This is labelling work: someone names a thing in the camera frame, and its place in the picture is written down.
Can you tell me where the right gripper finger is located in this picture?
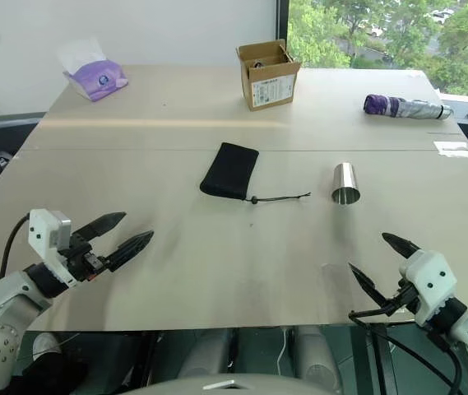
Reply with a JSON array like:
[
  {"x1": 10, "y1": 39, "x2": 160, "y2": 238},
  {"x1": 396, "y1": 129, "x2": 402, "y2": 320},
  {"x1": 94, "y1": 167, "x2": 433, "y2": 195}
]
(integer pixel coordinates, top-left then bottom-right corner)
[
  {"x1": 348, "y1": 263, "x2": 396, "y2": 311},
  {"x1": 382, "y1": 232, "x2": 424, "y2": 261}
]

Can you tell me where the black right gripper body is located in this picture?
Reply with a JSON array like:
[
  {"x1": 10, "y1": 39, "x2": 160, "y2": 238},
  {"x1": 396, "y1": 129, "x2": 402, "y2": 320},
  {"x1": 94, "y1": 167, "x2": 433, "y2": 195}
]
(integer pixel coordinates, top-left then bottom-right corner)
[{"x1": 381, "y1": 279, "x2": 420, "y2": 317}]

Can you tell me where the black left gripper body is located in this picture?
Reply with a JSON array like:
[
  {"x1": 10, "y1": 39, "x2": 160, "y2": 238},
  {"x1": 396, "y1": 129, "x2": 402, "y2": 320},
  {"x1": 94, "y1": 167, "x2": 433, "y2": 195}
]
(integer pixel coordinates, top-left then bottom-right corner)
[{"x1": 58, "y1": 234, "x2": 110, "y2": 284}]

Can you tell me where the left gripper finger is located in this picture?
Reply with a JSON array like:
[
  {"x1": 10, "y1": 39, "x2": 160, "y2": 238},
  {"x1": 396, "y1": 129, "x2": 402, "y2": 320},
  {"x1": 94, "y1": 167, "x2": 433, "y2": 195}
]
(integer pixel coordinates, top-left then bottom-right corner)
[
  {"x1": 70, "y1": 211, "x2": 127, "y2": 244},
  {"x1": 104, "y1": 230, "x2": 155, "y2": 272}
]

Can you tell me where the black table leg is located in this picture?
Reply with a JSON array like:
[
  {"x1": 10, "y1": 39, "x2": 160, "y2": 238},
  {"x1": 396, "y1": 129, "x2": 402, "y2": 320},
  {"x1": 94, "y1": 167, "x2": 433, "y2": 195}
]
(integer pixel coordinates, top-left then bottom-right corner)
[{"x1": 365, "y1": 323, "x2": 396, "y2": 395}]

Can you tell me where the silver robot leg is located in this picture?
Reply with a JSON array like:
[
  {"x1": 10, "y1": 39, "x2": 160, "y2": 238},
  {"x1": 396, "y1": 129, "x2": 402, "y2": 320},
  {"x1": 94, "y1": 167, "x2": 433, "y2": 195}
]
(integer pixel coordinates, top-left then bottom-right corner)
[
  {"x1": 174, "y1": 327, "x2": 235, "y2": 380},
  {"x1": 294, "y1": 324, "x2": 338, "y2": 384}
]

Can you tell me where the stainless steel cup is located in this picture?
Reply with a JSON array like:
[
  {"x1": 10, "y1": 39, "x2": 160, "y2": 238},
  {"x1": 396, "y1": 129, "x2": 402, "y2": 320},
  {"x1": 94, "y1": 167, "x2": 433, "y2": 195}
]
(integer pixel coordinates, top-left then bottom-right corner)
[{"x1": 331, "y1": 162, "x2": 363, "y2": 206}]

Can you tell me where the white shoe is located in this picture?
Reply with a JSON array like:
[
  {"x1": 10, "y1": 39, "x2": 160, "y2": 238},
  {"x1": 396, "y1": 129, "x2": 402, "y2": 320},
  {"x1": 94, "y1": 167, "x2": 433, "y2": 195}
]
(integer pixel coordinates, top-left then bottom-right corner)
[{"x1": 31, "y1": 332, "x2": 63, "y2": 356}]

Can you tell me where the folded purple silver umbrella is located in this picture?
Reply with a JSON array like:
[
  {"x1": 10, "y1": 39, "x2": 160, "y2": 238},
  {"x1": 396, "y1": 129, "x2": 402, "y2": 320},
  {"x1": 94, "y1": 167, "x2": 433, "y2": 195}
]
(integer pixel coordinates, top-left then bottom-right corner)
[{"x1": 362, "y1": 93, "x2": 456, "y2": 123}]

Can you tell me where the purple tissue pack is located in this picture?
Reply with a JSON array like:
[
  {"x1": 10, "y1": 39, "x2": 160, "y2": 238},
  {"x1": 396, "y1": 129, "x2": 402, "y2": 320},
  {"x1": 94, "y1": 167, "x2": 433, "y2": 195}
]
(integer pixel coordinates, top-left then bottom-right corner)
[{"x1": 55, "y1": 35, "x2": 130, "y2": 102}]

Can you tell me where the silver robot torso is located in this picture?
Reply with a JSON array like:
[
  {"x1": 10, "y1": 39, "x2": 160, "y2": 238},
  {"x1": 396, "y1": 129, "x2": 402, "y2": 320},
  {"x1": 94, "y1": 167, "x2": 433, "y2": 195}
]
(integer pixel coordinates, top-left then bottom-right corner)
[{"x1": 134, "y1": 371, "x2": 330, "y2": 395}]

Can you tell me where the open cardboard box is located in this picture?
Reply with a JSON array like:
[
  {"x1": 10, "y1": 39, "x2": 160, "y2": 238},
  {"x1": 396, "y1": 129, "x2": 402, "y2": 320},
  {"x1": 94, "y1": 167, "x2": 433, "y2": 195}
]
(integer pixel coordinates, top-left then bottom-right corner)
[{"x1": 235, "y1": 39, "x2": 303, "y2": 112}]

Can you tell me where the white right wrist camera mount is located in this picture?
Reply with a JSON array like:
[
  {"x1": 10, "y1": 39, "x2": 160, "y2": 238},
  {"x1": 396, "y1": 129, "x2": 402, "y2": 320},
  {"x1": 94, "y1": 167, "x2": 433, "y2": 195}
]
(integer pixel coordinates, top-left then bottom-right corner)
[{"x1": 397, "y1": 249, "x2": 459, "y2": 328}]

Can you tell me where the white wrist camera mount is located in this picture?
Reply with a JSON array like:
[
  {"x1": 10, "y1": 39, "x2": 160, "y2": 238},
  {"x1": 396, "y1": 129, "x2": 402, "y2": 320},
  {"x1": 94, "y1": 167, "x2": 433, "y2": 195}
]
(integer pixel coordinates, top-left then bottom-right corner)
[
  {"x1": 27, "y1": 208, "x2": 79, "y2": 287},
  {"x1": 397, "y1": 249, "x2": 459, "y2": 328}
]

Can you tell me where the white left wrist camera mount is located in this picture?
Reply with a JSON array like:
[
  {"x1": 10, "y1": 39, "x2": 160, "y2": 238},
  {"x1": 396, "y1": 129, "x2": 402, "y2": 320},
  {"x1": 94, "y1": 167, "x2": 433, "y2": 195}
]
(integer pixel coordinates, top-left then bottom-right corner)
[{"x1": 27, "y1": 208, "x2": 79, "y2": 287}]

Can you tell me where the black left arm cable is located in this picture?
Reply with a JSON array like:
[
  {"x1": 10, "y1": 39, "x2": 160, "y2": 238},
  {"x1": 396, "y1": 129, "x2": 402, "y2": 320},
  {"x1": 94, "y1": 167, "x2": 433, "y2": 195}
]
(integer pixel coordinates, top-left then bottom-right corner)
[{"x1": 0, "y1": 214, "x2": 31, "y2": 281}]

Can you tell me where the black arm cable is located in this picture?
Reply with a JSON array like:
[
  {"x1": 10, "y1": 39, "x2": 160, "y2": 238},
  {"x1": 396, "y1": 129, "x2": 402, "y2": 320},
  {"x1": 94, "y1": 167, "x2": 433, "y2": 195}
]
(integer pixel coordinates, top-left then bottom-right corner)
[
  {"x1": 348, "y1": 309, "x2": 465, "y2": 395},
  {"x1": 0, "y1": 214, "x2": 31, "y2": 281}
]

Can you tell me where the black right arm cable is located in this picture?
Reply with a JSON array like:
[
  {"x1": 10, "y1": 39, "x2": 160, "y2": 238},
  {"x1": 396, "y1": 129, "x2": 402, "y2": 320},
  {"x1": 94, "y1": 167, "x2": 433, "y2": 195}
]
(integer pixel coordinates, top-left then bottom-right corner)
[{"x1": 348, "y1": 309, "x2": 465, "y2": 395}]

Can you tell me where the thin white cable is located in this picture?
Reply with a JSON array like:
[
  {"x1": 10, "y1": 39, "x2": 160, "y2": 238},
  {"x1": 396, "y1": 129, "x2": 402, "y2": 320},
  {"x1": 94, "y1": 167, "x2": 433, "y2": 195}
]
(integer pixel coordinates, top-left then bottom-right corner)
[{"x1": 279, "y1": 327, "x2": 293, "y2": 365}]

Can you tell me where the black drawstring pouch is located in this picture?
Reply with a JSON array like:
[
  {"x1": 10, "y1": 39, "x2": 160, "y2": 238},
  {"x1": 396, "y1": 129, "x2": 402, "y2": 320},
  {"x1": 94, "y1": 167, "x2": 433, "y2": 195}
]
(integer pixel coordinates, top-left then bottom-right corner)
[{"x1": 199, "y1": 142, "x2": 313, "y2": 206}]

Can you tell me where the dark window frame post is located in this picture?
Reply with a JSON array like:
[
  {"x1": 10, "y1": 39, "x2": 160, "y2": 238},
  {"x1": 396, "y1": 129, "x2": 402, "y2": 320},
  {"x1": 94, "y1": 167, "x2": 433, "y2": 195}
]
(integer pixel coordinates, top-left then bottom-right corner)
[{"x1": 276, "y1": 0, "x2": 291, "y2": 67}]

